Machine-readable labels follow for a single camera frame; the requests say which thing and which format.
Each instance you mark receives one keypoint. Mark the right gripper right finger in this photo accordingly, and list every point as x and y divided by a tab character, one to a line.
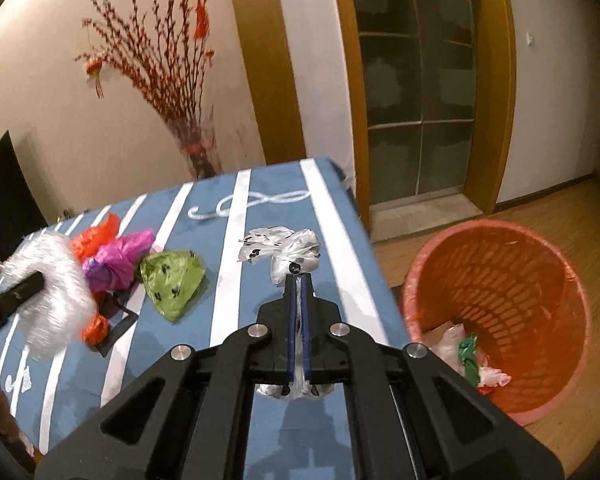
410	415

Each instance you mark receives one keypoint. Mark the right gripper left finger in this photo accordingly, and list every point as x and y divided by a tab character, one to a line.
188	415

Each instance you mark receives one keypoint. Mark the white translucent bag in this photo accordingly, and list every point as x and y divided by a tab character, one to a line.
54	317

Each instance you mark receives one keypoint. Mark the clear plastic bag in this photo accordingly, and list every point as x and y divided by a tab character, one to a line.
444	341

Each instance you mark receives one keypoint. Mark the dark green plastic bag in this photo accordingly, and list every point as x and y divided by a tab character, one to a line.
468	355

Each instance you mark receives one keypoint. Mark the orange plastic bag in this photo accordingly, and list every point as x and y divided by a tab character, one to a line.
85	246

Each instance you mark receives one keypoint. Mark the light green plastic bag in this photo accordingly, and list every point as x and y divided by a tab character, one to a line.
171	279

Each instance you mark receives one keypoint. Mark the white black-spotted plastic bag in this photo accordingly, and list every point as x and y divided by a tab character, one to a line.
292	253

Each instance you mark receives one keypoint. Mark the orange lined trash basket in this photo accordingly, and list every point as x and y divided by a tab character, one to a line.
521	298

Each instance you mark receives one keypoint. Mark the blue white striped tablecloth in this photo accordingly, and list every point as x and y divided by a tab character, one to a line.
300	439

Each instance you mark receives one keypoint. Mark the black television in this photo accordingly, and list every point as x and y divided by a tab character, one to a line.
20	214

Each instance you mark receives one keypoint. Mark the magenta purple plastic bag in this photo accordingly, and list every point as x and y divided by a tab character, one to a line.
114	264

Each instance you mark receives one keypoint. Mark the glass vase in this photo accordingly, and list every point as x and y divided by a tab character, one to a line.
198	146

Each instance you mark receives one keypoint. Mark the red dried branches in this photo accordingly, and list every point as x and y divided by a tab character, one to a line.
154	52

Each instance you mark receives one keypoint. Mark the glass panel door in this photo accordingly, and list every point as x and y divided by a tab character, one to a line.
420	86

